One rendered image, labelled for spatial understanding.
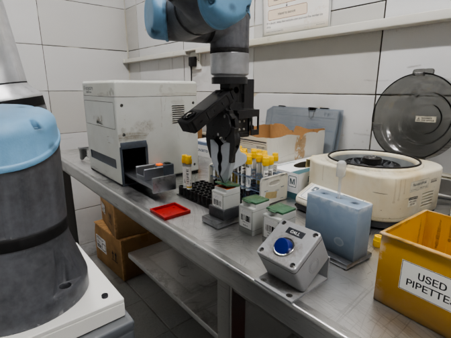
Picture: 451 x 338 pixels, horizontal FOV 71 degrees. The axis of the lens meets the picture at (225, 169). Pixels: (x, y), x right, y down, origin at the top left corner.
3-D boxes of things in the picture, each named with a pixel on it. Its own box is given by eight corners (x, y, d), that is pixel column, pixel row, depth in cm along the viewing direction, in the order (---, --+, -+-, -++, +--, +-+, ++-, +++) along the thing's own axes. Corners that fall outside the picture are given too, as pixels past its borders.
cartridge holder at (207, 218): (201, 221, 69) (201, 206, 68) (233, 211, 74) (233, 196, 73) (217, 230, 65) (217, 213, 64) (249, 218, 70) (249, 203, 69)
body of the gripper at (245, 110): (260, 137, 66) (261, 77, 63) (228, 142, 60) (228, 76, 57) (235, 133, 71) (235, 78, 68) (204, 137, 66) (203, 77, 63)
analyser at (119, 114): (90, 168, 113) (80, 81, 106) (159, 157, 130) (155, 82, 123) (126, 189, 90) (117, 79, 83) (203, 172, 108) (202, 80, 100)
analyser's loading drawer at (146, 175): (120, 177, 95) (119, 159, 94) (141, 173, 100) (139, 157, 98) (154, 194, 80) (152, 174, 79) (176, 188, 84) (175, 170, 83)
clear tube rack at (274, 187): (208, 188, 92) (208, 163, 90) (234, 181, 98) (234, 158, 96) (260, 207, 76) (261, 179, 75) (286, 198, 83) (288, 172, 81)
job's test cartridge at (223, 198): (211, 214, 69) (211, 186, 67) (228, 208, 72) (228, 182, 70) (223, 219, 66) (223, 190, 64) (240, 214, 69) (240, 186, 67)
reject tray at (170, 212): (149, 211, 74) (149, 208, 74) (174, 204, 78) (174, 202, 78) (164, 220, 69) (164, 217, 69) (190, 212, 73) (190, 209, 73)
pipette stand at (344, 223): (298, 245, 58) (301, 194, 56) (323, 236, 62) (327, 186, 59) (346, 271, 50) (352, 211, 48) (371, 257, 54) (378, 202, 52)
